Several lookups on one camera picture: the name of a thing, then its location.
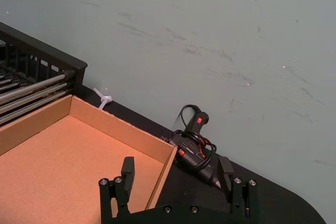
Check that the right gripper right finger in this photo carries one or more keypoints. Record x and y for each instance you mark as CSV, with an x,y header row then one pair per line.
x,y
240,195

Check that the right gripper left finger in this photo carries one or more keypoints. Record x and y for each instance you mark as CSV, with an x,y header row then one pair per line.
x,y
126,182

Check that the shallow brown cardboard tray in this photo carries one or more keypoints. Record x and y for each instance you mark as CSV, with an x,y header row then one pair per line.
x,y
65,155

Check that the black rack with steel bars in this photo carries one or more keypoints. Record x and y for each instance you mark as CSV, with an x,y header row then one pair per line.
x,y
52,53

